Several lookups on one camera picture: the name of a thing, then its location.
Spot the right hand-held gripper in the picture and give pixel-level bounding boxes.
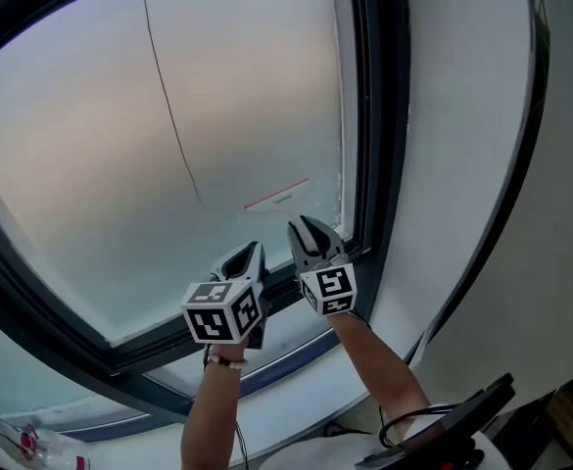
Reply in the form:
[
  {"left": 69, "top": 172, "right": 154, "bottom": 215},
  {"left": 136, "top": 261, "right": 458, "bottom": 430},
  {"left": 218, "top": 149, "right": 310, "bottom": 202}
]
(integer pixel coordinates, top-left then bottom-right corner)
[{"left": 286, "top": 214, "right": 358, "bottom": 318}]

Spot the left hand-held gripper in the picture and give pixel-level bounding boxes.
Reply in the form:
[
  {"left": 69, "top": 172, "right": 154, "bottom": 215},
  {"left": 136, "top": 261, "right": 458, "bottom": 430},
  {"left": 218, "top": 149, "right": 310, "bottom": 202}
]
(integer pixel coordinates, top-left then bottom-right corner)
[{"left": 180, "top": 241, "right": 273, "bottom": 352}]

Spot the white squeegee with red blade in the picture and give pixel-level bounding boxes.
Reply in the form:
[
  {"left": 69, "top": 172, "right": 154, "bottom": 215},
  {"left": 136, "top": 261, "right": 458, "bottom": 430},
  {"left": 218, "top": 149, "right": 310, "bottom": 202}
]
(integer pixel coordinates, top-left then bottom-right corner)
[{"left": 244, "top": 177, "right": 329, "bottom": 259}]

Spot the frosted window glass pane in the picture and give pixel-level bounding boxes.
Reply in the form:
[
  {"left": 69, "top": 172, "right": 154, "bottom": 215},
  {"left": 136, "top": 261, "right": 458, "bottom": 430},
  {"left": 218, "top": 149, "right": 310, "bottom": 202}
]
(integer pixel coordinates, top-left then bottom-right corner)
[{"left": 0, "top": 0, "right": 361, "bottom": 348}]

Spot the person's left forearm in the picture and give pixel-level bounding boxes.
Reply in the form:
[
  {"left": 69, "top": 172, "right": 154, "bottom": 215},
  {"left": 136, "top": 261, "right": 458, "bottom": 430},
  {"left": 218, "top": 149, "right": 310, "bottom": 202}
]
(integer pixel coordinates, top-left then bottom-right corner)
[{"left": 180, "top": 348, "right": 249, "bottom": 470}]

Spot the person's right forearm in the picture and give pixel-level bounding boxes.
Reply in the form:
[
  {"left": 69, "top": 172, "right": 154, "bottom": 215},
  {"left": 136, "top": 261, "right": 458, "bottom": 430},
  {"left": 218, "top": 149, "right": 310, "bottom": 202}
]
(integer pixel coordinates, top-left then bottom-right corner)
[{"left": 327, "top": 310, "right": 435, "bottom": 438}]

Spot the clear low window pane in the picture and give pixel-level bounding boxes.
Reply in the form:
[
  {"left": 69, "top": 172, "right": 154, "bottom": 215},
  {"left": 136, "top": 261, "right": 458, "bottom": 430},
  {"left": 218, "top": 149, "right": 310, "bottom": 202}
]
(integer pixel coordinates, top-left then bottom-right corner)
[{"left": 143, "top": 310, "right": 342, "bottom": 400}]

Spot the white chest freezer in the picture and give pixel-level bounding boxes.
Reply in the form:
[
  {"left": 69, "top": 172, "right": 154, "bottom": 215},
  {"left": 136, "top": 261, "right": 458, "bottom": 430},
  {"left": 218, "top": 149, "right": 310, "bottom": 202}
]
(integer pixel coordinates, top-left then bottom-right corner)
[{"left": 0, "top": 0, "right": 412, "bottom": 420}]

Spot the person's white shirt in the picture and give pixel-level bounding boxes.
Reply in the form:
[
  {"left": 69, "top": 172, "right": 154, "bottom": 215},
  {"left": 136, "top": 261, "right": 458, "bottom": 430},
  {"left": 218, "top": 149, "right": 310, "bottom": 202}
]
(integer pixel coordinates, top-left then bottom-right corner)
[{"left": 261, "top": 401, "right": 510, "bottom": 470}]

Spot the large frosted fixed window pane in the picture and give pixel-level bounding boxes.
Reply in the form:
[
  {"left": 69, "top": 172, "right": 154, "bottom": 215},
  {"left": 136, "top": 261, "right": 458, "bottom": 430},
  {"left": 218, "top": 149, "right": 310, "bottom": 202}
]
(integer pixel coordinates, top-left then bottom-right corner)
[{"left": 0, "top": 301, "right": 148, "bottom": 435}]

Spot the thin blind pull cord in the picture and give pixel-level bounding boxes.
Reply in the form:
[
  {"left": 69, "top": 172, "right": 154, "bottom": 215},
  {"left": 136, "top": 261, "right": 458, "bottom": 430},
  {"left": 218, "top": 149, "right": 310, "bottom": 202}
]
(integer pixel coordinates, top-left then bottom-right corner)
[{"left": 137, "top": 0, "right": 205, "bottom": 205}]

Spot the pale bead bracelet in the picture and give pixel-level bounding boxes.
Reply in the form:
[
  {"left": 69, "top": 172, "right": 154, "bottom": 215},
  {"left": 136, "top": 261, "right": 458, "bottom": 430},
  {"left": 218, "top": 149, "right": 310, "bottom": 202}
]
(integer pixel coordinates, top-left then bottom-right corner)
[{"left": 204, "top": 352, "right": 250, "bottom": 374}]

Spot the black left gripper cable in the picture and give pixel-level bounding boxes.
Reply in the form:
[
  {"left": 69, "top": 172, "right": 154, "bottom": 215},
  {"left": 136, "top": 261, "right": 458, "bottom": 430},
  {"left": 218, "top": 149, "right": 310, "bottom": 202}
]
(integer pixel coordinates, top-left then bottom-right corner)
[{"left": 234, "top": 421, "right": 251, "bottom": 465}]

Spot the black harness cable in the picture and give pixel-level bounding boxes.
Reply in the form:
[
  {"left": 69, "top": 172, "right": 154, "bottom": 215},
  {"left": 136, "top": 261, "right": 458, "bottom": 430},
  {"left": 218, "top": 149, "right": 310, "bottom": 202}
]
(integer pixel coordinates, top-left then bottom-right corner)
[{"left": 378, "top": 403, "right": 458, "bottom": 449}]

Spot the black chest harness strap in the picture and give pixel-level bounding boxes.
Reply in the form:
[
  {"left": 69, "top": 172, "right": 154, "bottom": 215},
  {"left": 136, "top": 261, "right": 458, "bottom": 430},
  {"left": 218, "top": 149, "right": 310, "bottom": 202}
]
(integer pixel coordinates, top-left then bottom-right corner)
[{"left": 358, "top": 372, "right": 517, "bottom": 470}]

